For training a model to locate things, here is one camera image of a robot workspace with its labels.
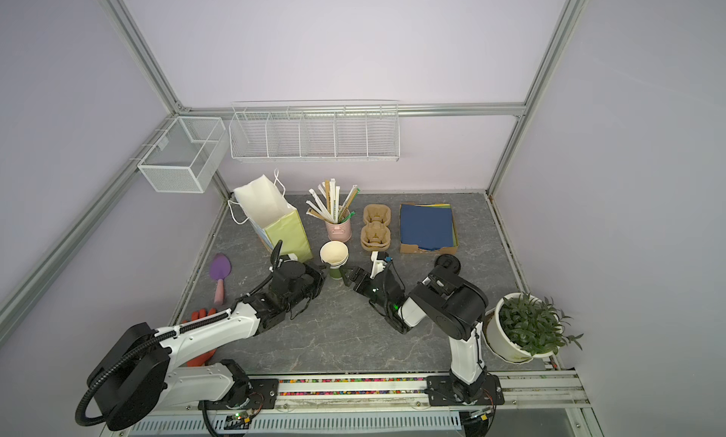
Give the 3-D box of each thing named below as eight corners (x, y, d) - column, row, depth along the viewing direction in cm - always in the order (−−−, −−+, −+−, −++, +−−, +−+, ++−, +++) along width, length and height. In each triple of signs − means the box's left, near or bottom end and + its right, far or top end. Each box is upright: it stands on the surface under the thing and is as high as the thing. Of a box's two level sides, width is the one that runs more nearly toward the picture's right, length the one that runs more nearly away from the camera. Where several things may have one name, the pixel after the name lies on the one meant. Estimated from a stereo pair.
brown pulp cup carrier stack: (361, 253, 103) (361, 245, 99) (363, 212, 116) (362, 203, 112) (391, 253, 103) (392, 245, 99) (389, 212, 116) (390, 203, 112)
